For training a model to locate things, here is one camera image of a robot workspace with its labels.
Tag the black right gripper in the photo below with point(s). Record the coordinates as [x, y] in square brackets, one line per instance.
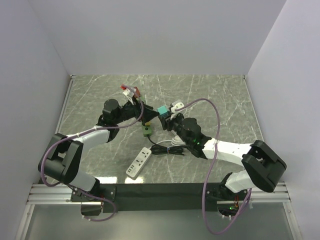
[164, 122]

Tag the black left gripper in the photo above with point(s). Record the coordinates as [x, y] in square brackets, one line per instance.
[148, 113]

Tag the teal plug adapter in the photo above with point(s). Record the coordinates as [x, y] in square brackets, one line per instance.
[163, 111]

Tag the green power strip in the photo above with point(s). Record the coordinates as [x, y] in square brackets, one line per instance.
[146, 130]

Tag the white power strip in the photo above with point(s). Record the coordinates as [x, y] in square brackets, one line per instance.
[138, 163]

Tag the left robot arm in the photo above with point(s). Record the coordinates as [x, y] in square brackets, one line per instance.
[61, 160]

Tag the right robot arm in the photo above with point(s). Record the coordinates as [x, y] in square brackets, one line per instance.
[263, 168]

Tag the red plug adapter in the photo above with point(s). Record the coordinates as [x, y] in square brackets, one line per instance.
[137, 91]

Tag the black base beam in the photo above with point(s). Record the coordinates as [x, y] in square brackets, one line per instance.
[167, 196]

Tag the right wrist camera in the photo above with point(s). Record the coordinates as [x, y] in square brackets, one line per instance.
[176, 107]

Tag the aluminium frame rail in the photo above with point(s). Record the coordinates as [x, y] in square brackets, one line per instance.
[40, 194]

